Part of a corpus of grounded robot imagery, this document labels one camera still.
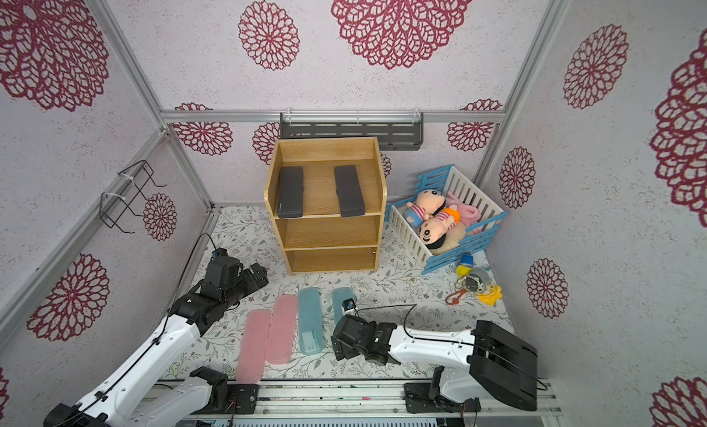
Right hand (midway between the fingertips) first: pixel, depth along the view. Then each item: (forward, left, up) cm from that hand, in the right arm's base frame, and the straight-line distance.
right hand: (353, 338), depth 83 cm
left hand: (+13, +29, +14) cm, 35 cm away
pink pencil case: (-9, +30, -2) cm, 32 cm away
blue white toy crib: (+51, -42, +15) cm, 68 cm away
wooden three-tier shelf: (+26, +11, +14) cm, 32 cm away
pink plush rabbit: (+41, -41, +11) cm, 59 cm away
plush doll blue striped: (+46, -27, +12) cm, 54 cm away
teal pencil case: (+5, +14, 0) cm, 15 cm away
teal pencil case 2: (+16, +5, -3) cm, 17 cm away
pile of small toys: (+18, -39, +4) cm, 43 cm away
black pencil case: (+30, +18, +32) cm, 48 cm away
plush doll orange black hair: (+33, -27, +11) cm, 44 cm away
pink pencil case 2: (+3, +23, -1) cm, 23 cm away
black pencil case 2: (+32, +2, +31) cm, 45 cm away
